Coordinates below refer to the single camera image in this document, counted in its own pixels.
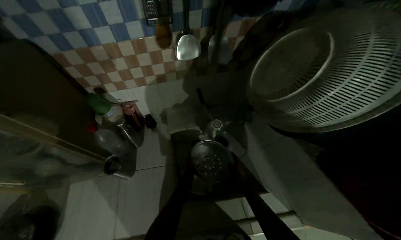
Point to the person's right hand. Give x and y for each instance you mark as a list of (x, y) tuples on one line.
[(243, 178)]

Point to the person's left hand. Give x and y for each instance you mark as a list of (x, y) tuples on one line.
[(187, 178)]

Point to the person's right fingers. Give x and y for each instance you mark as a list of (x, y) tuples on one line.
[(237, 165)]

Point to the person's left fingers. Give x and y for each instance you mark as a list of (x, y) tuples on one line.
[(191, 168)]

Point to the round perforated metal strainer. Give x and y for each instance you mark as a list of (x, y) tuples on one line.
[(205, 163)]

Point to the sink basin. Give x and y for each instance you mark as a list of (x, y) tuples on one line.
[(180, 143)]

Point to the white tap with round knob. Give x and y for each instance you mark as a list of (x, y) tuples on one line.
[(216, 125)]

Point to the small black jar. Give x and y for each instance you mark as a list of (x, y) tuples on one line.
[(150, 122)]

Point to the clear cup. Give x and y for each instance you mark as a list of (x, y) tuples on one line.
[(124, 169)]

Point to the small clear plastic bottle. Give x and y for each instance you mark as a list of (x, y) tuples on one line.
[(129, 134)]

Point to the pink lidded jar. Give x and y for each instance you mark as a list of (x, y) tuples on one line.
[(134, 119)]

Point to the clear bottle with red cap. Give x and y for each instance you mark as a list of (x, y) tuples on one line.
[(110, 140)]

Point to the green capped bottle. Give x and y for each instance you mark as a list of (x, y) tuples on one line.
[(100, 104)]

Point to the dull grey spatula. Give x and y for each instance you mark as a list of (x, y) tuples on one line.
[(220, 50)]

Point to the shiny metal spatula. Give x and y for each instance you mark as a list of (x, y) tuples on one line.
[(187, 48)]

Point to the large white plastic basket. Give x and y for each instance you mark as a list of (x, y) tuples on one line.
[(347, 86)]

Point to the black round object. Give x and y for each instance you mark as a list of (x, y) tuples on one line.
[(42, 221)]

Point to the dark hanging pan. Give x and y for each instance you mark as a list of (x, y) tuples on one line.
[(253, 6)]

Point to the brown wooden cabinet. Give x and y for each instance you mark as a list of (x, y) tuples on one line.
[(37, 86)]

